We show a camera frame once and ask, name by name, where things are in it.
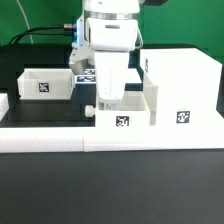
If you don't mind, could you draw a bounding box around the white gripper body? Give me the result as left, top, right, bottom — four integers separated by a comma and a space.
94, 51, 129, 102

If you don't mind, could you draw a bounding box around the white front drawer box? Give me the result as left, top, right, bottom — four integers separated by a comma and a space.
85, 91, 150, 128

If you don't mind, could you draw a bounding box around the white drawer box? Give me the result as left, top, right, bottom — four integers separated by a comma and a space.
17, 68, 75, 100
85, 91, 150, 128

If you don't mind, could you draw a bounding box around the white drawer cabinet frame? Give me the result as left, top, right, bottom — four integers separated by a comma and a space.
140, 48, 224, 126

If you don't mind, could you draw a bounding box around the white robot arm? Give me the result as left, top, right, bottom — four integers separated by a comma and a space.
69, 0, 143, 104

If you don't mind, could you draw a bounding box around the white rear drawer box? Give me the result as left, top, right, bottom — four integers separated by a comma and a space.
17, 68, 75, 100

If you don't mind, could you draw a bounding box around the white marker tag sheet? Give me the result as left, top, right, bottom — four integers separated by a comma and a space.
75, 68, 142, 84

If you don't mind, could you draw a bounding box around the black cable bundle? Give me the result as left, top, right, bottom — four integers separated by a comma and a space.
8, 23, 78, 46

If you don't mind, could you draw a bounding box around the white thin cable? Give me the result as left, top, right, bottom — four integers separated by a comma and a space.
15, 0, 35, 45

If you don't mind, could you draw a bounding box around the white L-shaped border wall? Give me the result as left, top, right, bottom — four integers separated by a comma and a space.
0, 93, 224, 154

